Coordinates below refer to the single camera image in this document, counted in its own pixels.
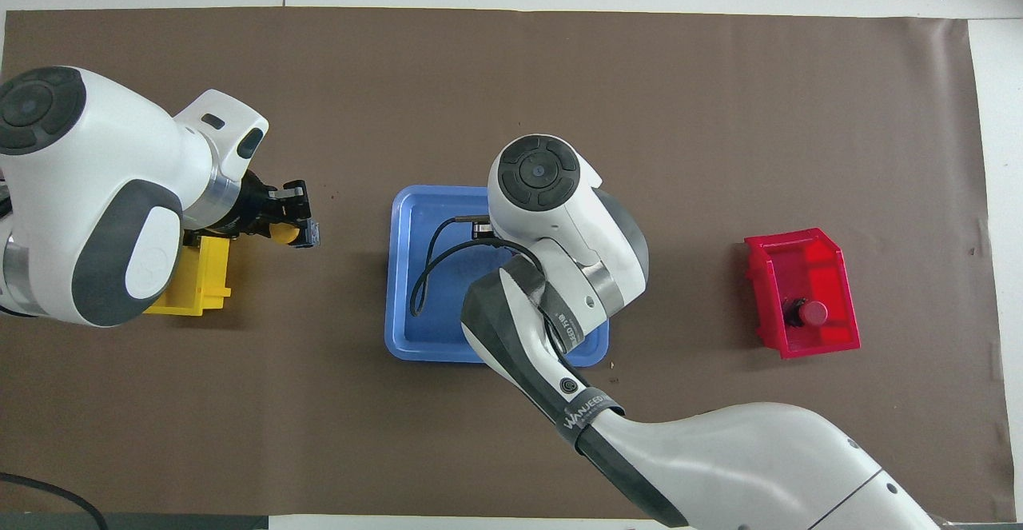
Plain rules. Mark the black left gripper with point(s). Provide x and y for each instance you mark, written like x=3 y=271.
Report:
x=252 y=206

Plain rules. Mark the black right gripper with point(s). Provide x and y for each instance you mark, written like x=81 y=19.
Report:
x=483 y=231

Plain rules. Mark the red push button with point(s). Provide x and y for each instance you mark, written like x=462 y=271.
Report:
x=809 y=312

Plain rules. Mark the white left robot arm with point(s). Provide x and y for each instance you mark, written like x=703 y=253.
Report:
x=96 y=194

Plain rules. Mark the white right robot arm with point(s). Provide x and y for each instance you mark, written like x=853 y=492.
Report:
x=719 y=458

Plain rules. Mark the blue plastic tray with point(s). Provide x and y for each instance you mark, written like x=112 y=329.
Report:
x=408 y=330

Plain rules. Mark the yellow plastic bin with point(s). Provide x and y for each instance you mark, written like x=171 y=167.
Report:
x=204 y=282

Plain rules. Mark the brown table mat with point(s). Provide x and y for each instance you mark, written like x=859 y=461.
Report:
x=511 y=90

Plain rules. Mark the red plastic bin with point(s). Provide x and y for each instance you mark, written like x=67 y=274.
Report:
x=823 y=270

